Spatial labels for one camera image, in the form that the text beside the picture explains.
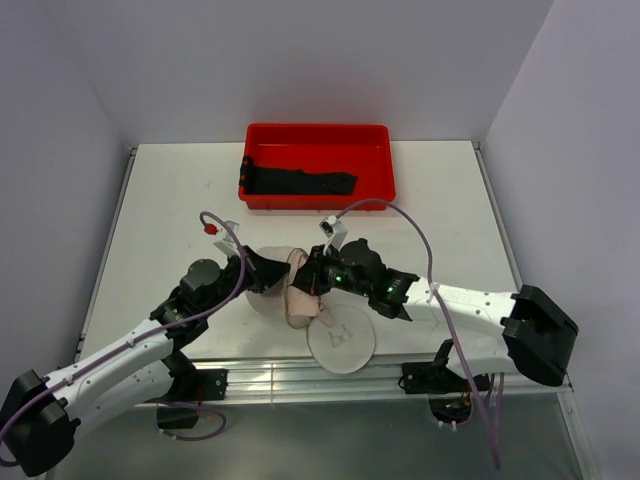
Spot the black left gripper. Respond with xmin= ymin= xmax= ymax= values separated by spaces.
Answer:
xmin=201 ymin=244 xmax=291 ymax=317

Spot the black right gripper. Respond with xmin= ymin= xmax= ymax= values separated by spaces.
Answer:
xmin=287 ymin=243 xmax=372 ymax=297

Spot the pale pink bra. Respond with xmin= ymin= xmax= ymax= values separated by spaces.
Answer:
xmin=283 ymin=248 xmax=335 ymax=329

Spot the white mesh laundry bag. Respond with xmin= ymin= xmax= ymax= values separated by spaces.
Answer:
xmin=246 ymin=246 xmax=376 ymax=374

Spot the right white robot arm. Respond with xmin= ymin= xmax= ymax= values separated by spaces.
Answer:
xmin=293 ymin=239 xmax=579 ymax=393

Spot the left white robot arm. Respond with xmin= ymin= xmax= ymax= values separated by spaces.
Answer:
xmin=1 ymin=247 xmax=290 ymax=477

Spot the black garment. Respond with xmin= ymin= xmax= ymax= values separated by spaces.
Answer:
xmin=239 ymin=156 xmax=358 ymax=196

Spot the red plastic tray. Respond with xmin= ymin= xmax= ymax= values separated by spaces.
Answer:
xmin=238 ymin=123 xmax=396 ymax=211

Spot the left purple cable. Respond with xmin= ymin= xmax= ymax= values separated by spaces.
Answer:
xmin=0 ymin=211 xmax=249 ymax=466

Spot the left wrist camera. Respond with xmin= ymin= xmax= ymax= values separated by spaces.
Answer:
xmin=203 ymin=221 xmax=239 ymax=258

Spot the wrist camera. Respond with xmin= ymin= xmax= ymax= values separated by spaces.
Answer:
xmin=319 ymin=215 xmax=348 ymax=255
xmin=203 ymin=221 xmax=239 ymax=258

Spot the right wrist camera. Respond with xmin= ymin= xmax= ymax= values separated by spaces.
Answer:
xmin=319 ymin=215 xmax=348 ymax=255

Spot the aluminium rail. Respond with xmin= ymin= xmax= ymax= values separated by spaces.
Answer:
xmin=54 ymin=352 xmax=571 ymax=406

